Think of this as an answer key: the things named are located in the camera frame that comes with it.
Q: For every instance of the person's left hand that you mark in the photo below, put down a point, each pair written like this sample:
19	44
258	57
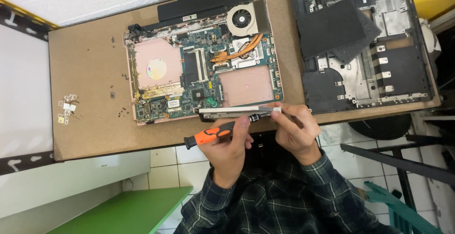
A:
224	152

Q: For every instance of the person's right hand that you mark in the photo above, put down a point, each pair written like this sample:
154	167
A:
300	134

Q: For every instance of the orange black screwdriver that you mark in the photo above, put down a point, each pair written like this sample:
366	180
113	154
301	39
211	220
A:
209	135

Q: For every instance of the silver optical drive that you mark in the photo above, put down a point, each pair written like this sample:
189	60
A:
234	112

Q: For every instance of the green laptop motherboard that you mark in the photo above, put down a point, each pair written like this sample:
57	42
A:
202	95

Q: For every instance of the person's plaid shirt torso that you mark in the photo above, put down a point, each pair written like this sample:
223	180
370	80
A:
277	198

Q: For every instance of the pink laptop base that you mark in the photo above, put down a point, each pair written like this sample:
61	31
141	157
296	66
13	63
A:
245	84

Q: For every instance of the black round stool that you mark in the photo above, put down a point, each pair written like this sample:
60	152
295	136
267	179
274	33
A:
380	125

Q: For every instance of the copper heat pipe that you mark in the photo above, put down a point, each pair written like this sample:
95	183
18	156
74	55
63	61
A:
238	51

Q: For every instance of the black foam sheet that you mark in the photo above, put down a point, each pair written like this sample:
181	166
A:
328	26

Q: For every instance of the grey foam sheet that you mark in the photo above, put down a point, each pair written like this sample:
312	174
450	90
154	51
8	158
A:
362	40

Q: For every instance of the black laptop chassis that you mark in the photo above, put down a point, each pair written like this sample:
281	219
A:
391	67

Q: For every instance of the green bench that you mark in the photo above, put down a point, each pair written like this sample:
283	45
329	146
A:
124	212

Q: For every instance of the teal plastic chair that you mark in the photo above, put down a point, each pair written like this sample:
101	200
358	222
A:
398	209

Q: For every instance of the scattered small black screws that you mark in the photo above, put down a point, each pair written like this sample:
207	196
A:
113	93

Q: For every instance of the laptop cooling fan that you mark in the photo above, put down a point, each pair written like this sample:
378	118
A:
242	18

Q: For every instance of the black laptop battery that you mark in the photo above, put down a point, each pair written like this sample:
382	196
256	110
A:
202	6

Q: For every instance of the white cloth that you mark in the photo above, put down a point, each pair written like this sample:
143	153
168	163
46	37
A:
428	37

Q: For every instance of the cluster of small white parts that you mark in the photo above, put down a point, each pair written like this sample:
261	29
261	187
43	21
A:
66	108

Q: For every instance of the white board with black border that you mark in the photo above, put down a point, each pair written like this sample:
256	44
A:
21	84

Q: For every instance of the black metal frame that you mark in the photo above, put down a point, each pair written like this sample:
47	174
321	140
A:
398	163

